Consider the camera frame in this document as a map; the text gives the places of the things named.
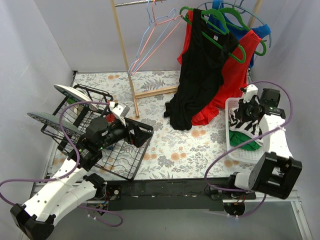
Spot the black white striped tank top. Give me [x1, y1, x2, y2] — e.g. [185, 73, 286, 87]
[228, 107, 262, 139]

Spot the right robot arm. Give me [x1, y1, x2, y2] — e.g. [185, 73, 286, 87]
[225, 84, 303, 200]

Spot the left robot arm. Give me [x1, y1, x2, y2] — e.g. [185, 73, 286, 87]
[10, 117, 154, 240]

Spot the red tank top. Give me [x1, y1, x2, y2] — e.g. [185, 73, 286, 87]
[191, 25, 270, 126]

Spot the green hanger rear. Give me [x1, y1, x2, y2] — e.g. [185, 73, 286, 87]
[218, 1, 272, 56]

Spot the green hanger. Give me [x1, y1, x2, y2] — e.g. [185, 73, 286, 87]
[218, 1, 272, 56]
[179, 6, 250, 64]

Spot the green hanger front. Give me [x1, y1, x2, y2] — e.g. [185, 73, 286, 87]
[179, 6, 250, 64]

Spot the blue tank top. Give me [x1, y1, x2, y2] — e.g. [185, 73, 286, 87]
[209, 0, 272, 68]

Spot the red bowl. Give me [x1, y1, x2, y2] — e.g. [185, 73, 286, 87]
[105, 113, 116, 123]

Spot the green shirt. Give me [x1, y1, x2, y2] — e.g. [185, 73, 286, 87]
[229, 131, 261, 152]

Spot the white plastic basket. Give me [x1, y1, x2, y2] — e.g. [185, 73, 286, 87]
[225, 97, 264, 164]

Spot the floral tablecloth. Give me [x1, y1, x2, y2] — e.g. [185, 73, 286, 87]
[74, 71, 254, 180]

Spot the white patterned plate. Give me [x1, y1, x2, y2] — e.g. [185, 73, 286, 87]
[53, 84, 92, 102]

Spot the grey-green patterned plate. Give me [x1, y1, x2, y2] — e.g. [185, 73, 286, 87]
[27, 111, 83, 136]

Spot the wooden clothes rack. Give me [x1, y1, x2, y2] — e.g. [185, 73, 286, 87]
[109, 0, 265, 119]

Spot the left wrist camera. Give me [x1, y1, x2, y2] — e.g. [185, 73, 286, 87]
[109, 101, 130, 126]

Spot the black wire dish rack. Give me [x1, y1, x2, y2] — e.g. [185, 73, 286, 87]
[53, 84, 152, 181]

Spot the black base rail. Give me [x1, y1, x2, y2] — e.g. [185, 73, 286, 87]
[93, 178, 256, 211]

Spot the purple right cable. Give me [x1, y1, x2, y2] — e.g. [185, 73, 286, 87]
[203, 80, 294, 218]

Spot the pink wire hanger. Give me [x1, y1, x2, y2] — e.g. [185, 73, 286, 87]
[129, 0, 184, 76]

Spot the blue wire hanger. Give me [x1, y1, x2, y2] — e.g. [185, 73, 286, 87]
[127, 0, 177, 76]

